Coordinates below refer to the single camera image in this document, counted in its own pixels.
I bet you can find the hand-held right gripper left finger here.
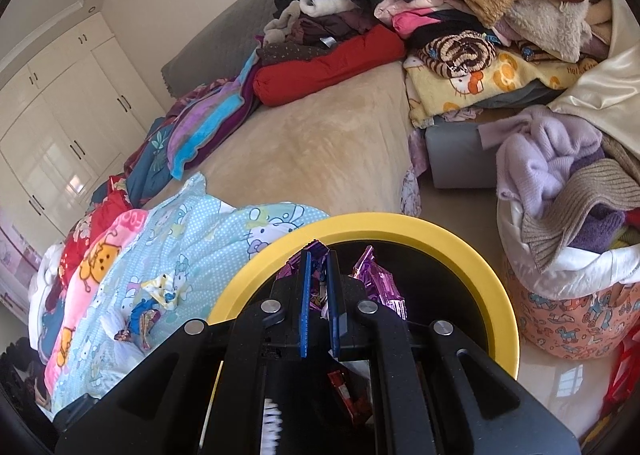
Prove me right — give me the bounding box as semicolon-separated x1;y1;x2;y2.
54;247;313;455

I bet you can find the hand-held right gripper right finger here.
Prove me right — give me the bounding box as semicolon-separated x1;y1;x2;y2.
325;250;583;455

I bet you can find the purple foil wrapper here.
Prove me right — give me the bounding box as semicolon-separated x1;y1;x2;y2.
276;241;407;323

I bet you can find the red snack wrapper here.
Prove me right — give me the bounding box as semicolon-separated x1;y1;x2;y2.
327;369;373;428

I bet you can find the yellow rimmed black trash bin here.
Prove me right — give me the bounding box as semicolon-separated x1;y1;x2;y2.
200;214;522;455

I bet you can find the light blue cartoon blanket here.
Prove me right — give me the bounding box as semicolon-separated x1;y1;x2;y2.
50;172;331;416

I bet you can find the yellow white wrapper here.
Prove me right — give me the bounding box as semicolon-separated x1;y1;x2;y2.
140;274;193;311

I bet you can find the lilac floral bed skirt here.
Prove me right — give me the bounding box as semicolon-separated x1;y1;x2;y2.
400;130;431;216

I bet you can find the beige bed sheet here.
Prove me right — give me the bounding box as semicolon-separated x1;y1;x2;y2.
142;60;426;231

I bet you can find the colourful foil wrapper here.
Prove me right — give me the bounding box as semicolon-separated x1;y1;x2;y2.
114;299;162;351

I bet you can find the white printed plastic bag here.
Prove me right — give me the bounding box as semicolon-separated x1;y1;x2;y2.
97;310;136;351

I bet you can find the striped purple blue pillow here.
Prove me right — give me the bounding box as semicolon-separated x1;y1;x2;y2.
167;55;263;181

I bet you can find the pink cartoon blanket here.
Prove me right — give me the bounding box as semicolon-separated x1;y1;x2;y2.
42;209;151;396

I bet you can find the blue floral quilt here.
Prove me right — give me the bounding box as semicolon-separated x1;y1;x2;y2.
90;118;181;208

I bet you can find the red floral blanket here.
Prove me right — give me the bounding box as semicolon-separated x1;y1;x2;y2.
57;178;133;281

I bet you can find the pink horse print basket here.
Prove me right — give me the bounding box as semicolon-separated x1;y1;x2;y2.
510;255;640;361

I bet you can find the red cushion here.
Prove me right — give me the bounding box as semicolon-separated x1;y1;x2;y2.
253;26;407;107

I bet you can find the maroon floral blanket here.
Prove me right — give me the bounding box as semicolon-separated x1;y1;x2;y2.
122;78;241;176

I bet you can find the white cloth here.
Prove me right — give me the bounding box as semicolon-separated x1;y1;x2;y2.
497;195;640;301

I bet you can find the yellow cartoon blanket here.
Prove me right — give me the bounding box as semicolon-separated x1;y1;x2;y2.
402;48;601;128

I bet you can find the white garment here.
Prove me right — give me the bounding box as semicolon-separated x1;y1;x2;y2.
27;242;63;351

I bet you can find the purple knit garment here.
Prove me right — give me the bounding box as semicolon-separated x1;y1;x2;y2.
570;212;628;256

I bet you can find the beige knit sweater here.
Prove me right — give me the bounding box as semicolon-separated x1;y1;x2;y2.
520;135;640;273

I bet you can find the grey headboard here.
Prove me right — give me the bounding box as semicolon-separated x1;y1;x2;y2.
161;0;281;98

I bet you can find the dark cloth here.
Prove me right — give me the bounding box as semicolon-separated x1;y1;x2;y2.
0;335;51;411

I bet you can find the pink cartoon cabinet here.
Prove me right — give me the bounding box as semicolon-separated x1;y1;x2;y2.
0;220;43;321

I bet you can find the red bag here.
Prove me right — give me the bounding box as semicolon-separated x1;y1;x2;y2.
600;335;640;416

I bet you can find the cream wardrobe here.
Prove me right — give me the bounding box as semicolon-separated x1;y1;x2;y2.
0;12;168;266

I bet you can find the cream satin cloth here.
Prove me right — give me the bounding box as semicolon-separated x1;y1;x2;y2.
547;0;640;161

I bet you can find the grey padded bed frame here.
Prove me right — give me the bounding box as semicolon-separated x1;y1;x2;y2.
425;108;556;190

